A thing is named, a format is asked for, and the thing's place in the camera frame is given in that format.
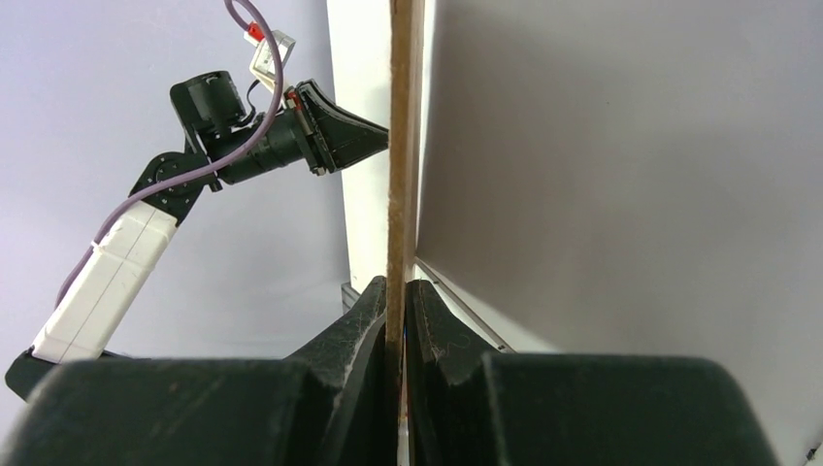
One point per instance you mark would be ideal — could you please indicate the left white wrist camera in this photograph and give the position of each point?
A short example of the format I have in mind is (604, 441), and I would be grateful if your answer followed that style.
(262, 65)

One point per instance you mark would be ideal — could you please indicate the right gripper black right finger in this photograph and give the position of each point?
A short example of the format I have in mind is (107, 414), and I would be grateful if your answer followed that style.
(473, 404)

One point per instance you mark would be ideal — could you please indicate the brown backing board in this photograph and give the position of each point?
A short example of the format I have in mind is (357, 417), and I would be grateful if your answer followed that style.
(406, 67)

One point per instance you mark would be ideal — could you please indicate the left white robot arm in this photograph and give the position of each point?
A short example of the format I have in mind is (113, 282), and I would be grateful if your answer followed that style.
(118, 264)

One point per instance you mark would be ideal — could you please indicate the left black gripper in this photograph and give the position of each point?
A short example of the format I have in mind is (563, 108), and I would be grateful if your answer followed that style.
(308, 126)

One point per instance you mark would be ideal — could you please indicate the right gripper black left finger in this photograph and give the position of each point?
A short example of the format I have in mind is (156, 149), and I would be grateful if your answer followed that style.
(320, 405)

